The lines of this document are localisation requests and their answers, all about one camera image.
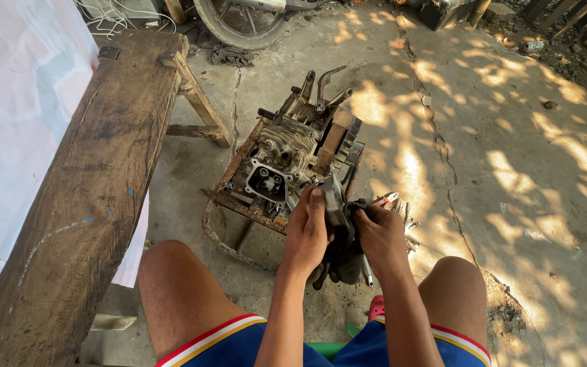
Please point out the person's right hand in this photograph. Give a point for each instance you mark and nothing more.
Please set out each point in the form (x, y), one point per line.
(382, 239)

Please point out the person's left hand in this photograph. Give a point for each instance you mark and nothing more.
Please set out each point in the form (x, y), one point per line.
(304, 239)

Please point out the person's right fingers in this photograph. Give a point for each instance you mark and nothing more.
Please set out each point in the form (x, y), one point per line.
(364, 216)

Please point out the grey metal engine cover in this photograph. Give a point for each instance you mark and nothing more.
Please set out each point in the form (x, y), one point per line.
(331, 201)

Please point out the dark greasy rag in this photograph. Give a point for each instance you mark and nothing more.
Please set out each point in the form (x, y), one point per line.
(344, 255)

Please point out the heap of metal wrenches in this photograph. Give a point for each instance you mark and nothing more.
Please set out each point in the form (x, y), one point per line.
(409, 229)

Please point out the red slipper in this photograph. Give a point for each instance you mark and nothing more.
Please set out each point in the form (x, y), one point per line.
(376, 308)

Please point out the grimy motorcycle engine block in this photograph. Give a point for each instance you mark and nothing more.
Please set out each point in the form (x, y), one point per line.
(293, 142)

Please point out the person's right leg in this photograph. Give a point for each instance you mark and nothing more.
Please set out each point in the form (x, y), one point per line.
(456, 295)

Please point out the person's leg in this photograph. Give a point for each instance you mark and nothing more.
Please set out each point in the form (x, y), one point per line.
(181, 290)
(456, 295)

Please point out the rusty metal engine stand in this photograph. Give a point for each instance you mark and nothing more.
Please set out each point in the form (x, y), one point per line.
(242, 204)

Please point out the blue striped shorts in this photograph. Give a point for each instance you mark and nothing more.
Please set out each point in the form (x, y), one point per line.
(375, 346)

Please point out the green plastic stool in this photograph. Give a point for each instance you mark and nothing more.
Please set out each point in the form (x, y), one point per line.
(326, 349)

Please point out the person's left leg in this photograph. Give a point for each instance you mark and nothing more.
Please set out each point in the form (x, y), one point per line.
(181, 290)

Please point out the black rag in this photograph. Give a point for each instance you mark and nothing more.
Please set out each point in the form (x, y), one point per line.
(230, 56)

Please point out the small grey stone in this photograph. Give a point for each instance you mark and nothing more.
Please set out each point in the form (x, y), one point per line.
(550, 104)

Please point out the black box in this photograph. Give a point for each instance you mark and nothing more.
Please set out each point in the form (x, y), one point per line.
(444, 13)

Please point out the motorcycle wheel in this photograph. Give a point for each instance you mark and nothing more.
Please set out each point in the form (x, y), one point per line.
(245, 20)

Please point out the pale flat board scrap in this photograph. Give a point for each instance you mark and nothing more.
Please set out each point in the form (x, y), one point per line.
(112, 321)

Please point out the worn wooden bench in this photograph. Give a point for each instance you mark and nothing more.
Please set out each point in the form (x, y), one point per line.
(89, 193)

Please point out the dark wooden fence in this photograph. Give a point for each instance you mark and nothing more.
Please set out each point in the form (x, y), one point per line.
(571, 18)

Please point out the small dark metal plate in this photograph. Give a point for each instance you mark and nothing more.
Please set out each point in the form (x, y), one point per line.
(108, 52)

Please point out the white tarpaulin sheet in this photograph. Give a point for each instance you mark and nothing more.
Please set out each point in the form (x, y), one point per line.
(13, 127)

